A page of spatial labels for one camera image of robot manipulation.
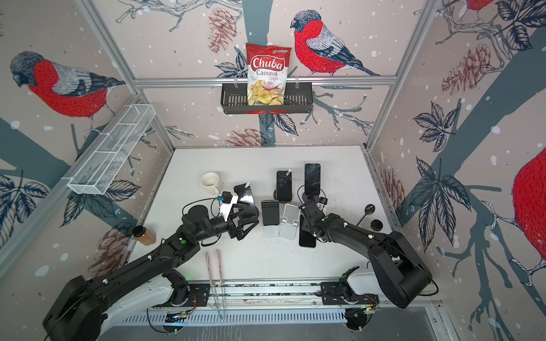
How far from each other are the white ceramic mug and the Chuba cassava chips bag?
38cm

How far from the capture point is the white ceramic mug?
95cm

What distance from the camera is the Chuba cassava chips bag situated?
2.73 feet
